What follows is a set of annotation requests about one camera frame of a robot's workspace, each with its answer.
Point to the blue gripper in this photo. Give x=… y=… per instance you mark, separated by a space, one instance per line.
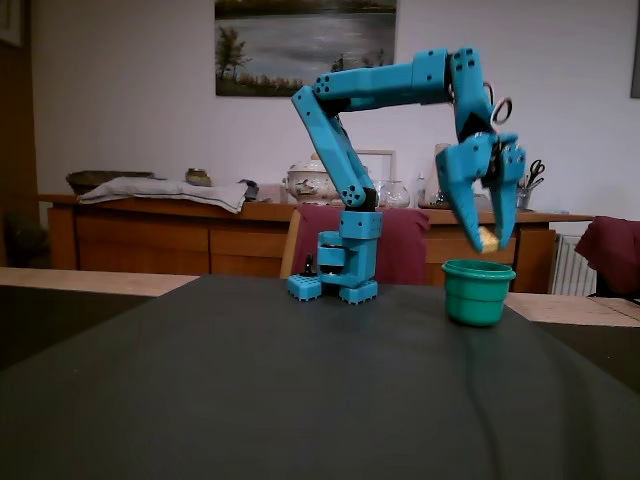
x=462 y=167

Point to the cream lego brick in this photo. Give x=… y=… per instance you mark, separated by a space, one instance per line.
x=489 y=240

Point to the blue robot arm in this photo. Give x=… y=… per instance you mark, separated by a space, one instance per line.
x=370 y=85

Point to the tall glass carafe vase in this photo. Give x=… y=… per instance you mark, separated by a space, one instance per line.
x=429 y=194

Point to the round glass bowl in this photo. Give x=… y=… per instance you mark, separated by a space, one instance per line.
x=396 y=195

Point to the chair with dark red cover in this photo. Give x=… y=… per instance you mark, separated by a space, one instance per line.
x=400 y=245

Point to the teal plastic cup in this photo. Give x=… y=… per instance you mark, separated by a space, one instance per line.
x=475 y=300

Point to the clear glass jar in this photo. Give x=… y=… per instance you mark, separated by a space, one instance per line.
x=378 y=192

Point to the white radiator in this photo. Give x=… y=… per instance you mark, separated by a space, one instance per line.
x=572 y=265

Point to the dark red armchair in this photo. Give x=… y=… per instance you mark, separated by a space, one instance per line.
x=612 y=250

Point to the white ceramic tureen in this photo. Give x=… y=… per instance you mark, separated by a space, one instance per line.
x=307 y=185

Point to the dark grey mat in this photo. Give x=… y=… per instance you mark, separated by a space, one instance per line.
x=320 y=400

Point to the lake landscape painting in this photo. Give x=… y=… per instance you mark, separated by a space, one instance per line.
x=270 y=45

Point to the small green ceramic jar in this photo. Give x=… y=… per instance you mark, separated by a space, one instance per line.
x=198 y=177

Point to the grey folded cloth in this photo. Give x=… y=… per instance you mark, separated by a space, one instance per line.
x=160 y=192

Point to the wooden sideboard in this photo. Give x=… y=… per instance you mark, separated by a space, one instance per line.
x=125 y=235

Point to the dark woven basket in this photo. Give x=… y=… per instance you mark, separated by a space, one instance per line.
x=100 y=177

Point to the white picture frame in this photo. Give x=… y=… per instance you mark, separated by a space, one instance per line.
x=385 y=165

